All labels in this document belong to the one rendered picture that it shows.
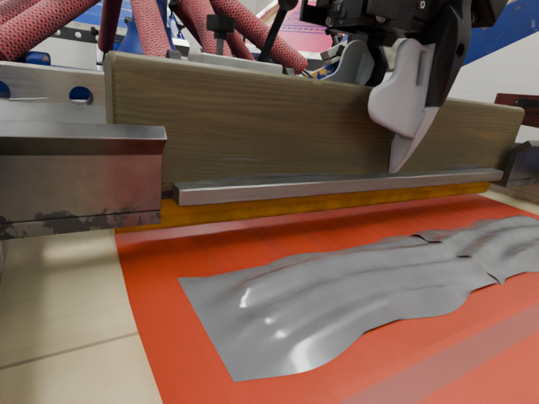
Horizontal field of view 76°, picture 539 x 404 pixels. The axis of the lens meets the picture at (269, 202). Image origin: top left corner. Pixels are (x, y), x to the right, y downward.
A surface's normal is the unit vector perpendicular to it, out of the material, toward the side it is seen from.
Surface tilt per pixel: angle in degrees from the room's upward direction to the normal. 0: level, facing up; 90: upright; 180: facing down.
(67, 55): 90
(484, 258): 32
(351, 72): 98
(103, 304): 0
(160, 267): 0
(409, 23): 90
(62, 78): 90
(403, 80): 82
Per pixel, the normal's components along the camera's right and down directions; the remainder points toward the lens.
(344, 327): 0.35, -0.69
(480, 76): -0.86, 0.07
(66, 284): 0.12, -0.93
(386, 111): 0.51, 0.22
